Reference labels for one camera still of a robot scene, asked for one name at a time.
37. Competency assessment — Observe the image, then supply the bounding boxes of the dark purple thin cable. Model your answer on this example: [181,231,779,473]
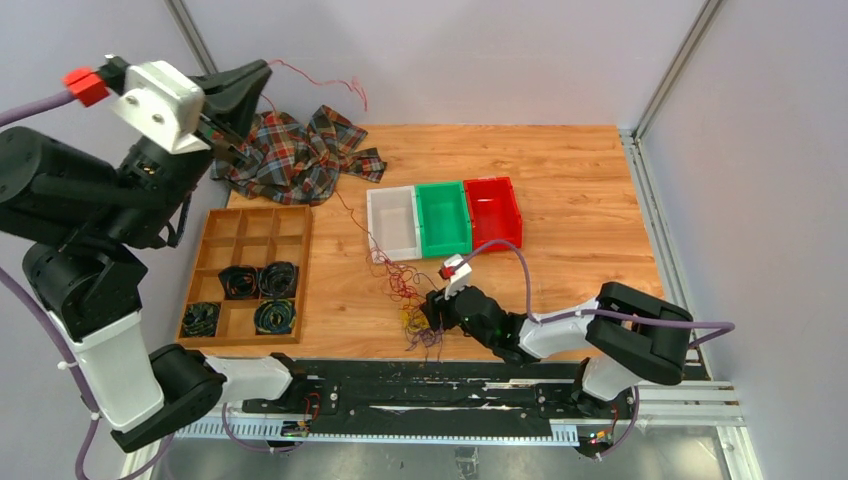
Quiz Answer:
[377,264,446,362]

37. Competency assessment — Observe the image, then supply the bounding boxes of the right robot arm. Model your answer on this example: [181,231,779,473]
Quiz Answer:
[420,282,694,417]

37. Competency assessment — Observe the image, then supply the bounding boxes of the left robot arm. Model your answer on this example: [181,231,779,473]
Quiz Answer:
[1,56,307,453]

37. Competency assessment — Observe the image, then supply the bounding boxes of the plaid cloth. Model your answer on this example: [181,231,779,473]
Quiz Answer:
[209,105,387,206]

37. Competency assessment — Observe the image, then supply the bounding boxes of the green plastic bin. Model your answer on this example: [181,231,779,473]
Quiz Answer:
[415,181,472,258]

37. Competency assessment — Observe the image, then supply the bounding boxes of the red plastic bin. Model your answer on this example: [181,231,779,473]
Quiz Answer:
[463,177,523,250]

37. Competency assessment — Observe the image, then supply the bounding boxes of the white plastic bin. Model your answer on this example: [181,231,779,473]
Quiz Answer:
[366,186,423,264]

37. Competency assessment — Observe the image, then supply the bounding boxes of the wooden compartment tray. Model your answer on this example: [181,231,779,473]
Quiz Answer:
[176,206,313,348]

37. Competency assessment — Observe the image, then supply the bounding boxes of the yellow thin cable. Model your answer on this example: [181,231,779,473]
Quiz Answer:
[397,305,435,340]

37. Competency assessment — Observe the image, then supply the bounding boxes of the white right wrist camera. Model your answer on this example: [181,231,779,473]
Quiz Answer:
[439,254,472,300]

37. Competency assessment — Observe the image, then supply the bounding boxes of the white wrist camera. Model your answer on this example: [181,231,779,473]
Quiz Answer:
[112,60,209,155]
[439,254,472,300]

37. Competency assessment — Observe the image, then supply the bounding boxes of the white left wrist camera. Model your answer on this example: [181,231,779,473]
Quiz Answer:
[112,60,209,155]

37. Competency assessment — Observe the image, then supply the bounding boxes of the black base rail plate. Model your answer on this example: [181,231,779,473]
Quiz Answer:
[241,359,631,440]

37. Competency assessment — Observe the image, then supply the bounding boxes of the left aluminium frame post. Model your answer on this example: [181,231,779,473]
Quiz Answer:
[164,0,218,74]

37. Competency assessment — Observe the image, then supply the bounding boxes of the aluminium frame post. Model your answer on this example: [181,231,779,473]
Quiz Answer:
[164,0,218,74]
[631,0,725,141]

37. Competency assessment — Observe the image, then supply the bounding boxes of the coiled cable bundle middle left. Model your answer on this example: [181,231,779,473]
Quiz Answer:
[218,265,261,301]

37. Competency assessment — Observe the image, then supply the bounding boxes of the coiled cable bundle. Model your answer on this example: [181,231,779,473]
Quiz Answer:
[254,299,297,335]
[181,301,223,338]
[218,265,261,301]
[258,261,300,299]

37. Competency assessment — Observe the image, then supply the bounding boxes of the coiled cable bundle middle right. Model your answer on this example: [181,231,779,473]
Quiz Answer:
[258,261,300,299]

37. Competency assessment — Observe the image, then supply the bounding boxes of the coiled cable bundle front right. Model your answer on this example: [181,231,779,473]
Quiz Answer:
[254,299,297,335]

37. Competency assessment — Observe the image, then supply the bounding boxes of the coiled cable bundle front left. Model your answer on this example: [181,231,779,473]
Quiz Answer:
[181,301,223,338]

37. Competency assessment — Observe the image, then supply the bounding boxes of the right aluminium table rail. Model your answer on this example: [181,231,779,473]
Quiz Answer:
[619,129,713,379]

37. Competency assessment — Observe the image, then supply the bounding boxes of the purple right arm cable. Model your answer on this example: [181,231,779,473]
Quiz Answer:
[439,239,737,349]

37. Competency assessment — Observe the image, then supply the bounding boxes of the right aluminium frame post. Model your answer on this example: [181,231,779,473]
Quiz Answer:
[631,0,725,141]

